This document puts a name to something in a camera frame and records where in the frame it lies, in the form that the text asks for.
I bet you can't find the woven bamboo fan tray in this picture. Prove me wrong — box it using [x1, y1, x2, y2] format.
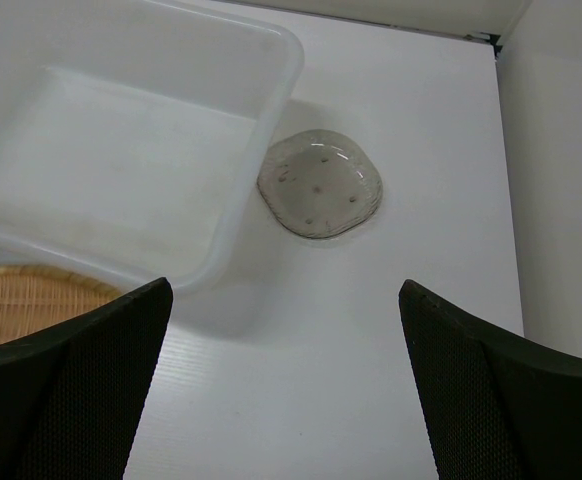
[0, 265, 122, 344]

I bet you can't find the translucent white plastic bin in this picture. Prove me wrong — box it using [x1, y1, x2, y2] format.
[0, 1, 304, 294]

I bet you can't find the smoky glass plate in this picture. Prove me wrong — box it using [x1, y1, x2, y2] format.
[257, 129, 383, 240]

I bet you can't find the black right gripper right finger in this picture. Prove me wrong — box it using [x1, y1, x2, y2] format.
[398, 280, 582, 479]

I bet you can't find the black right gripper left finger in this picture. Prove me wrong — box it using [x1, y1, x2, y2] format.
[0, 278, 172, 479]

